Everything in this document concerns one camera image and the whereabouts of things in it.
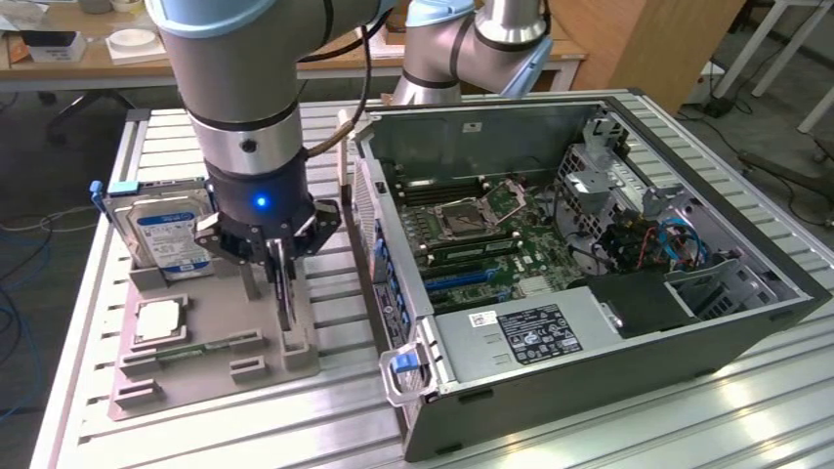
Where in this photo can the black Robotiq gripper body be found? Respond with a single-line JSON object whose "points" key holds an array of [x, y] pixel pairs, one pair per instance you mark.
{"points": [[260, 205]]}

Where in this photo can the Nvidia graphics card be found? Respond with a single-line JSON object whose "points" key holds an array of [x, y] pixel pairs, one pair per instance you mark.
{"points": [[285, 305]]}

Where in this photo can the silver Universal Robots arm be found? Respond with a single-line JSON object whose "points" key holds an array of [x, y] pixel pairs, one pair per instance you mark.
{"points": [[240, 73]]}

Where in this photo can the black RAM slot bank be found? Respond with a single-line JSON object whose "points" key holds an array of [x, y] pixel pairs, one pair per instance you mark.
{"points": [[436, 191], [468, 249]]}

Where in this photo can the blue expansion slot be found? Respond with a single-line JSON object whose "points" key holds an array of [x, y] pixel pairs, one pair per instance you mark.
{"points": [[459, 282]]}

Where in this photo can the hard disk with blue label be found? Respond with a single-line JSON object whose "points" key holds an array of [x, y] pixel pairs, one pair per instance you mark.
{"points": [[162, 234]]}

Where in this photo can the blue card retainer bar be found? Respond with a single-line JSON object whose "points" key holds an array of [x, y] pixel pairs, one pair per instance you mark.
{"points": [[391, 273]]}

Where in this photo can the grey parts rack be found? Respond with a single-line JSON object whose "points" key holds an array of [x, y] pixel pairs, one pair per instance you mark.
{"points": [[208, 312]]}

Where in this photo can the silver CPU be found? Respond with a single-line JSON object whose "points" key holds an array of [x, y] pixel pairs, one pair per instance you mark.
{"points": [[158, 322]]}

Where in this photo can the CPU socket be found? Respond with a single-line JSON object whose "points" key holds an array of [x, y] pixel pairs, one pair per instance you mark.
{"points": [[463, 217]]}

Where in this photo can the green RAM stick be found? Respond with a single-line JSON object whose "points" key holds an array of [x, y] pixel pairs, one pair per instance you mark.
{"points": [[188, 353]]}

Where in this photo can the metal socket cover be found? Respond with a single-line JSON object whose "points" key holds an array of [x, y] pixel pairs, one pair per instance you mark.
{"points": [[508, 200]]}

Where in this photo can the blue case latch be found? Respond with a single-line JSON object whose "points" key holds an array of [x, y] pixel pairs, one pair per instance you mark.
{"points": [[403, 364]]}

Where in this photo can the green motherboard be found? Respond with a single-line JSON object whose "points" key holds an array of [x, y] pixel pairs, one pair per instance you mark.
{"points": [[540, 254]]}

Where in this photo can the grey power supply unit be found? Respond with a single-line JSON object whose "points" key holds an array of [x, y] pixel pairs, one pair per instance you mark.
{"points": [[468, 352]]}

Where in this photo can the silver chipset heatsink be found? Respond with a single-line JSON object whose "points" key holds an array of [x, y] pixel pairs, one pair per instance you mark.
{"points": [[535, 288]]}

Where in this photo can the wooden desk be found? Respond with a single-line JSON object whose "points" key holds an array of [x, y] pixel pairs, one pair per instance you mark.
{"points": [[84, 71]]}

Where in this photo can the perforated metal disk bay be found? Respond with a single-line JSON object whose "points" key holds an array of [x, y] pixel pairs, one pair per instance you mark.
{"points": [[592, 195]]}

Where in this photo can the black and white box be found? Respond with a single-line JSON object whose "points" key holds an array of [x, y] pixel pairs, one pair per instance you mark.
{"points": [[54, 46]]}

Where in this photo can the open dark PC case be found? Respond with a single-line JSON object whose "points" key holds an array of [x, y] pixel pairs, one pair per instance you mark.
{"points": [[585, 400]]}

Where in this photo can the wooden cabinet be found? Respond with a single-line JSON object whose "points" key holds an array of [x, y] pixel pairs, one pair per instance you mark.
{"points": [[638, 49]]}

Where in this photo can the white table frame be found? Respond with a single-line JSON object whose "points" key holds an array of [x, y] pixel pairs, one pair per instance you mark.
{"points": [[775, 34]]}

